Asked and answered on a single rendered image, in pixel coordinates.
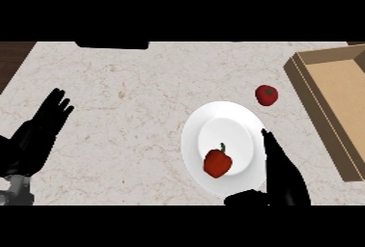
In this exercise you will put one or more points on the red tomato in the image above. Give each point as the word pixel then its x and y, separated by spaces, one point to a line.
pixel 266 95

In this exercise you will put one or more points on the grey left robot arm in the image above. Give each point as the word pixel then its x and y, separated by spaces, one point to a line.
pixel 17 191

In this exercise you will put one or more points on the red bell pepper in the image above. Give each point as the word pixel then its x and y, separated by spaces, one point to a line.
pixel 218 164

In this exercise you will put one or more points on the black appliance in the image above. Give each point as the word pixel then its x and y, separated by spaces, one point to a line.
pixel 113 45

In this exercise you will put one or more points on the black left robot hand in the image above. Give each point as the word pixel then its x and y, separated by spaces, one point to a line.
pixel 36 138

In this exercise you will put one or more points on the cardboard box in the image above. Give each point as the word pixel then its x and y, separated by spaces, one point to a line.
pixel 333 96

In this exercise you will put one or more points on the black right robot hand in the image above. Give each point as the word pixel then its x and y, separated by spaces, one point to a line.
pixel 283 173

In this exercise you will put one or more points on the white round plate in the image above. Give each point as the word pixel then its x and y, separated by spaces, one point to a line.
pixel 224 128

